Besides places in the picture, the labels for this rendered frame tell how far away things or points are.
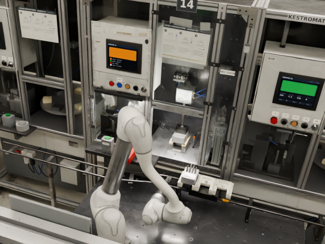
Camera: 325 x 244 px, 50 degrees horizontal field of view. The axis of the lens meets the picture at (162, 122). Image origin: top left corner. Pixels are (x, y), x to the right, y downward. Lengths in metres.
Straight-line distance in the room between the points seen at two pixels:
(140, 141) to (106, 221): 0.52
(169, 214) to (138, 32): 1.13
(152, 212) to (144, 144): 0.49
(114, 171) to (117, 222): 0.29
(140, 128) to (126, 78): 0.70
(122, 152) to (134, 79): 0.59
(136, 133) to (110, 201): 0.55
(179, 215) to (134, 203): 0.54
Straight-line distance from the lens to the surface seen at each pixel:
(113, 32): 2.36
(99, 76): 2.51
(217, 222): 2.49
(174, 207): 2.08
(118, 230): 2.08
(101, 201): 2.18
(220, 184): 2.49
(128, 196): 2.60
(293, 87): 2.19
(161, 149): 2.68
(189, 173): 2.44
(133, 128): 1.79
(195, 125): 2.90
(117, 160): 2.05
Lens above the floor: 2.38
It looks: 29 degrees down
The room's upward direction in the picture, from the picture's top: 4 degrees clockwise
